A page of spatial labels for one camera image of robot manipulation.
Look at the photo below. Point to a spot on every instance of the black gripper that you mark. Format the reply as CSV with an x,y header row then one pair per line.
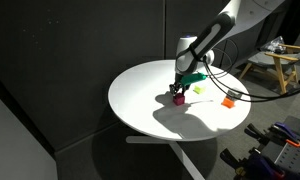
x,y
180,83

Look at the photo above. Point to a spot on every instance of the mulberry pink block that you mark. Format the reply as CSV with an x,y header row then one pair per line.
x,y
179,99

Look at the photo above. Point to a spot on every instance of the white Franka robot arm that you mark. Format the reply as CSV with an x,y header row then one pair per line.
x,y
220,23

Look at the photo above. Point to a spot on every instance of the lime green block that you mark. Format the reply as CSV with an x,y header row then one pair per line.
x,y
199,89

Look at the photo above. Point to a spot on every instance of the orange block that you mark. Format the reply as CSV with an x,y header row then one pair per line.
x,y
228,102

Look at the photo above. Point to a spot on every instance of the round white table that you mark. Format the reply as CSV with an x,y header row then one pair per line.
x,y
140,96

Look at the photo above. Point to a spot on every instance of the white table base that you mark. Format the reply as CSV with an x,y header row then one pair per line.
x,y
183,156

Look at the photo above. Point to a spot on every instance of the black clamp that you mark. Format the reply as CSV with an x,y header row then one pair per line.
x,y
231,160

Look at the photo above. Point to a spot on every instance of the clear plastic bag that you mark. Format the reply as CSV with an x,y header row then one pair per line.
x,y
272,45

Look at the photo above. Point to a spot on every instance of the wooden chair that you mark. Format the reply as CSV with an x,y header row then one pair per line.
x,y
280,61

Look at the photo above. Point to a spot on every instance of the purple clamp orange tip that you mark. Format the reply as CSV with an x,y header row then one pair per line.
x,y
286,133
265,166

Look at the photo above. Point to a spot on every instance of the perforated metal plate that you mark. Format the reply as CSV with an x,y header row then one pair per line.
x,y
290,160

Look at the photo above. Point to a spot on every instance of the teal green camera mount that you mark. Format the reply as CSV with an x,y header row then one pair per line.
x,y
193,78

